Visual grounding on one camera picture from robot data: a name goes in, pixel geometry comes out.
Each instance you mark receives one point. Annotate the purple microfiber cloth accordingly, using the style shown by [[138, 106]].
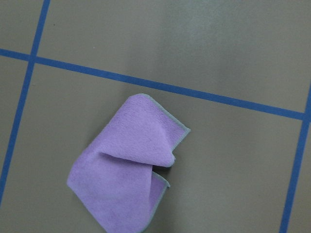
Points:
[[114, 177]]

